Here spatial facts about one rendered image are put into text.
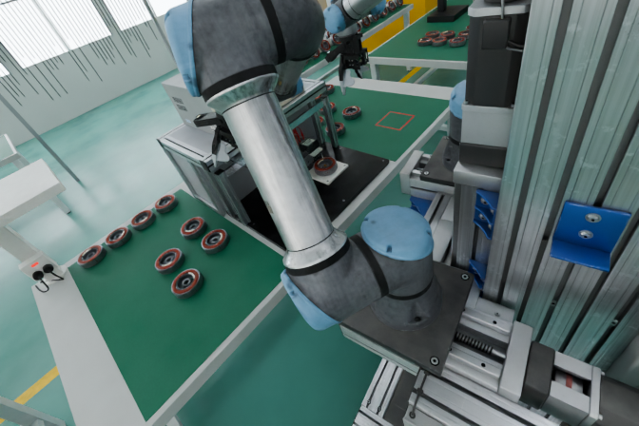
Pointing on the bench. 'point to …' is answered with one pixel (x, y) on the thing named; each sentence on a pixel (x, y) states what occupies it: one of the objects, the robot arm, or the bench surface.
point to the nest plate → (330, 174)
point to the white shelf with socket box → (23, 184)
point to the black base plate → (351, 179)
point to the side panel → (194, 182)
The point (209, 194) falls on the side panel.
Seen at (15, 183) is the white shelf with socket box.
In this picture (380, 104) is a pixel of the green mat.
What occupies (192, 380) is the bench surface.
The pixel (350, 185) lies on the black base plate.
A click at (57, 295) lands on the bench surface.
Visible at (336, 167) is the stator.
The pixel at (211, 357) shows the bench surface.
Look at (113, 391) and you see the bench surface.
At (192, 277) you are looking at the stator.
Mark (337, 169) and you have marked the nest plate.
